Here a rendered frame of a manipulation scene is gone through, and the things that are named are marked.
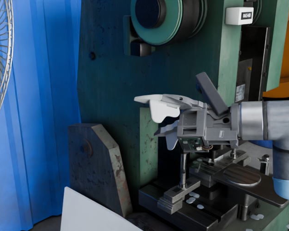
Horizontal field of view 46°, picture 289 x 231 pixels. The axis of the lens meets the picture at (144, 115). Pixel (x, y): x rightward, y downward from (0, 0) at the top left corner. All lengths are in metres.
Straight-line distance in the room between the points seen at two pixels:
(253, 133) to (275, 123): 0.04
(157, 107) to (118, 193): 0.67
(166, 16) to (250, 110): 0.34
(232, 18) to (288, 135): 0.37
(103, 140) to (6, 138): 0.86
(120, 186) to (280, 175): 0.72
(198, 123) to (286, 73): 0.84
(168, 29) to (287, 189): 0.45
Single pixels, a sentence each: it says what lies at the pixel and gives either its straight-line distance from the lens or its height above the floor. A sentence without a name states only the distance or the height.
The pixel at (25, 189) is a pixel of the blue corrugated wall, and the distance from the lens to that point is 2.15.
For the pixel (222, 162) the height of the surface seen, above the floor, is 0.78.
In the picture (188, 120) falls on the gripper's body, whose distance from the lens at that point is 0.69.
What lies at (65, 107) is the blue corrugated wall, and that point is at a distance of 2.14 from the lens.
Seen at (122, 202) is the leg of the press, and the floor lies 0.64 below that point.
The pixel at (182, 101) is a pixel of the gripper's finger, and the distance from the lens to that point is 0.67.
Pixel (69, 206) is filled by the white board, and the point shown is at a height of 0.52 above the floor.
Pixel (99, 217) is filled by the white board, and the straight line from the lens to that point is 1.41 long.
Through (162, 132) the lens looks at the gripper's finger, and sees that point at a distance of 0.79.
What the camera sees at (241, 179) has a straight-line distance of 1.21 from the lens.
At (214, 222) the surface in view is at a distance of 1.13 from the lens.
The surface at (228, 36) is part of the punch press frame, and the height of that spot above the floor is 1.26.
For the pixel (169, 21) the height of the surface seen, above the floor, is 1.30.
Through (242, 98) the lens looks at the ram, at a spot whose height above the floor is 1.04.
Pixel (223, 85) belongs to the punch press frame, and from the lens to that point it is 0.97.
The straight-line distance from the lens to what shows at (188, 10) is 0.86.
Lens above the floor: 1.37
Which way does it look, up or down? 20 degrees down
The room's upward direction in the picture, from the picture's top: straight up
